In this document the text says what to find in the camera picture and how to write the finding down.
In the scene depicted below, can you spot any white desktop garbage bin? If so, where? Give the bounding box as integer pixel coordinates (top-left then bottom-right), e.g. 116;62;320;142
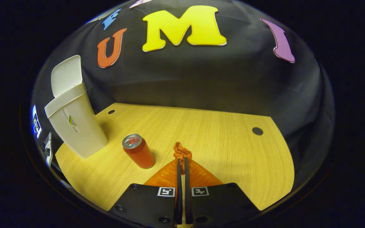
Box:
44;55;109;159

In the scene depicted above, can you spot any lit computer screen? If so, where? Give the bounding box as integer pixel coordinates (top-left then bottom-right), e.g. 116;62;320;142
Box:
31;104;42;140

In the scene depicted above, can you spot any black backdrop cloth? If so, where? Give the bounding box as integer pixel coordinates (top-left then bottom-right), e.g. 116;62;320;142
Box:
32;0;335;152

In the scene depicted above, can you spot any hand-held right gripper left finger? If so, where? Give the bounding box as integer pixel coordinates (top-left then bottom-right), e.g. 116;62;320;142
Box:
111;158;183;228

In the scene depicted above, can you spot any red pop can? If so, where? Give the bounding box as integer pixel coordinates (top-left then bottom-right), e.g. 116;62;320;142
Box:
122;133;156;169

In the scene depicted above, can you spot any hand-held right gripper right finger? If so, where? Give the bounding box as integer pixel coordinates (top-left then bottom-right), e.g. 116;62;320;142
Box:
184;157;261;228

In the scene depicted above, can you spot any orange paper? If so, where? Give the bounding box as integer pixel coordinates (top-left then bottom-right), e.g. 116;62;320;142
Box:
173;142;193;174

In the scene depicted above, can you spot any wooden desktop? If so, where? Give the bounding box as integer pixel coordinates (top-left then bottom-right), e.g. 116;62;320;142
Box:
55;102;295;228

